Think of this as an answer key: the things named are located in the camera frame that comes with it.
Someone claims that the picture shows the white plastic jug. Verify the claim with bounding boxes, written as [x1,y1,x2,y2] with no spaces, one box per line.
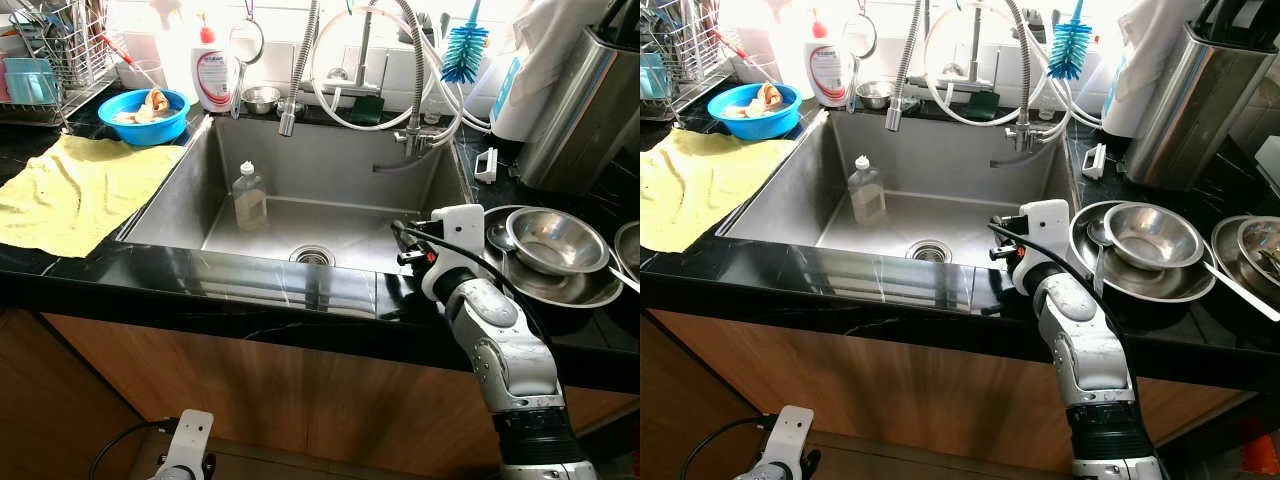
[1100,0,1216,139]
[489,0,613,143]

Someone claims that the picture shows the brown food scraps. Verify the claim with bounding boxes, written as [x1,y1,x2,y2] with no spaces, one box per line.
[722,82,784,119]
[113,86,173,125]

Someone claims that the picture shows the white dish soap pump bottle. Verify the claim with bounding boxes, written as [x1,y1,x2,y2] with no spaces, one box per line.
[190,12,242,114]
[803,10,856,109]

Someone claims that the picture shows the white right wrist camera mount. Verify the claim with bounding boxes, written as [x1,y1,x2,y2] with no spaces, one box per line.
[418,204,489,303]
[1010,199,1074,297]

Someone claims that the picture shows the wooden cabinet front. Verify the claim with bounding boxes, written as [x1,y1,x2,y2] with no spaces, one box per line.
[0,303,641,480]
[640,308,1256,480]

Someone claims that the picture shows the red white thin stick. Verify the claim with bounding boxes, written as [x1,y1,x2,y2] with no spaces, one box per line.
[710,27,765,79]
[98,30,161,86]

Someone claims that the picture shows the large steel plate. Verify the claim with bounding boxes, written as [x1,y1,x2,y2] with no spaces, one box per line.
[614,220,641,283]
[483,204,625,310]
[1067,199,1218,304]
[1210,214,1280,312]

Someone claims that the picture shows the blue plastic bowl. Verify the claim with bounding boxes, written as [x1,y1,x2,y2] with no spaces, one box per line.
[707,82,802,141]
[97,87,192,148]

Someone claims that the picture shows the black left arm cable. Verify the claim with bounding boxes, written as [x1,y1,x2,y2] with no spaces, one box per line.
[680,415,781,480]
[88,418,186,480]

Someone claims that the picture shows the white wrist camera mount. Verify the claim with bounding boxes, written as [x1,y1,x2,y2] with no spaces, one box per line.
[755,405,816,480]
[1010,199,1074,297]
[150,409,216,480]
[418,204,489,303]

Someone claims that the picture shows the stainless steel sink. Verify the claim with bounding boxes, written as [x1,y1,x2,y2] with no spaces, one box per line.
[718,108,1083,271]
[118,112,479,278]

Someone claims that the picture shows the red plastic item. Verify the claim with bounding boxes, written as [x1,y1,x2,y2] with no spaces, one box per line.
[1235,418,1280,480]

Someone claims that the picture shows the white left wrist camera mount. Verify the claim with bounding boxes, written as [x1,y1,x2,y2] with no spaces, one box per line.
[150,409,216,480]
[755,405,816,480]

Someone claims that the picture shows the black knife handles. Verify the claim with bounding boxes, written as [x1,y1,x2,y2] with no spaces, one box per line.
[1195,0,1280,53]
[588,0,641,43]

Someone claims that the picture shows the white flexible hose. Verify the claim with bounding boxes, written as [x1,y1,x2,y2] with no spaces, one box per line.
[922,5,1041,127]
[309,5,441,133]
[1035,40,1104,131]
[425,40,493,136]

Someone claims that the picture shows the small steel cup bowl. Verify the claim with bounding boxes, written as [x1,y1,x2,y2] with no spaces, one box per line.
[855,80,898,111]
[240,86,284,116]

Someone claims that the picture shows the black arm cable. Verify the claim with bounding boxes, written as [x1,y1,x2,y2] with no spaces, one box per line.
[986,220,1141,396]
[390,220,561,401]
[88,418,186,480]
[680,415,781,480]

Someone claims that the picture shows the stainless steel knife block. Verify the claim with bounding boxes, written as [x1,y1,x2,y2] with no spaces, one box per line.
[515,27,641,197]
[1122,22,1253,193]

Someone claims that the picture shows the silver wire dish rack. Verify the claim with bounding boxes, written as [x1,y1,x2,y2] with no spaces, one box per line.
[0,0,123,128]
[640,0,736,121]

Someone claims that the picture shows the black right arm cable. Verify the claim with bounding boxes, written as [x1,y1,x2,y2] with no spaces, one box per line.
[390,220,561,401]
[986,220,1141,396]

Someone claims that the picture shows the steel spoon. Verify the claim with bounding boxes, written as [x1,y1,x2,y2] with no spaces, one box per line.
[1084,217,1115,298]
[488,215,516,293]

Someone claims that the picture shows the chrome spring neck faucet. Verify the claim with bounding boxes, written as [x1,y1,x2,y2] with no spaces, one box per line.
[884,0,1076,169]
[277,0,466,174]

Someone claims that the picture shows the yellow cloth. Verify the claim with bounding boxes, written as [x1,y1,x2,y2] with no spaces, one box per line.
[640,128,799,254]
[0,133,188,259]

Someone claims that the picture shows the blue bottle brush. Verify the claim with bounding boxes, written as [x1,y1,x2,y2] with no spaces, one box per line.
[440,0,491,86]
[1047,0,1094,81]

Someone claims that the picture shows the thin chrome water tap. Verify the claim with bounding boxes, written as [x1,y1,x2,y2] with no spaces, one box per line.
[935,8,1001,97]
[325,8,393,103]

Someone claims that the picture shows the round metal hanging strainer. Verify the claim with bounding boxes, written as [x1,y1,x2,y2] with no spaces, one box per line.
[227,0,267,67]
[842,0,879,61]

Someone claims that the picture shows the clear plastic bottle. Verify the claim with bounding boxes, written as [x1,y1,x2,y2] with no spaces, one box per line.
[231,160,270,233]
[847,154,888,227]

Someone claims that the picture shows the teal plastic container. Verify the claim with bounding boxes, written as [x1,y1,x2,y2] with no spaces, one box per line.
[640,52,673,101]
[2,57,60,107]

